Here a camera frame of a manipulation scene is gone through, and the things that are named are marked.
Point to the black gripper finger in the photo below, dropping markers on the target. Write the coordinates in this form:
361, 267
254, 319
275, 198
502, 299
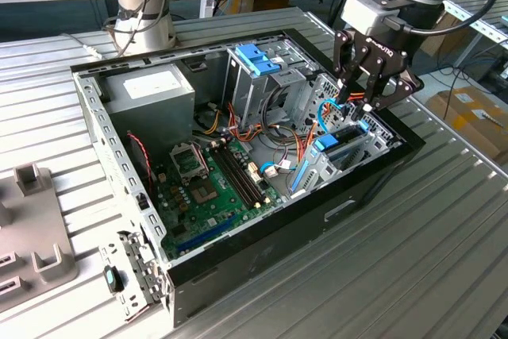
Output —
343, 57
405, 85

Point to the hard disk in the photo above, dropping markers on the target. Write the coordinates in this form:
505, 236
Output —
327, 143

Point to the grey metal disk bay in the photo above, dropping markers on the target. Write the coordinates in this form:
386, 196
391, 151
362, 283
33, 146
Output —
323, 172

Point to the large brown cardboard box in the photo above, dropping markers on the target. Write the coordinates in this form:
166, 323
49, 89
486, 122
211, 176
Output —
468, 136

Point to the blue plastic drive latch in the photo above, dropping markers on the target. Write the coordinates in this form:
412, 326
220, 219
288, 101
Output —
254, 59

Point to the grey metal drive cage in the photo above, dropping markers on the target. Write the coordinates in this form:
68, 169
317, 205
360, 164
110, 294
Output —
246, 93

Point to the white upright block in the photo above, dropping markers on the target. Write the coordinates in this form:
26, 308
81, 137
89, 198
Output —
207, 7

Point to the black RAM slot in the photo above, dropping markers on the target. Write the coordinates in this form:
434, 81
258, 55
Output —
243, 172
234, 177

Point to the grey power supply unit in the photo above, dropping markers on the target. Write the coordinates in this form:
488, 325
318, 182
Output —
158, 116

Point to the green motherboard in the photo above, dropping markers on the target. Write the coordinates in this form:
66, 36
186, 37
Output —
222, 212

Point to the black open PC case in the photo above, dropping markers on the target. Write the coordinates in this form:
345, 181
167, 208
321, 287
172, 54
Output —
278, 243

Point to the blue expansion slot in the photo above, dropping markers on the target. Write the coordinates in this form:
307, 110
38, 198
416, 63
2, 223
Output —
206, 233

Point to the black case fan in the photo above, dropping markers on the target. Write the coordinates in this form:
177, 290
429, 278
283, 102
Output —
135, 156

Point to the black teal latch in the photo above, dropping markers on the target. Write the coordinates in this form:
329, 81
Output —
113, 278

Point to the grey parts rack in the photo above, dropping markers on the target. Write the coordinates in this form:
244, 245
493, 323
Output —
35, 228

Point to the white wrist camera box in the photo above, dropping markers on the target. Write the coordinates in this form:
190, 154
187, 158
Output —
365, 13

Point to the metal slat table frame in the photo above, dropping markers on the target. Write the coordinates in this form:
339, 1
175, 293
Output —
492, 29

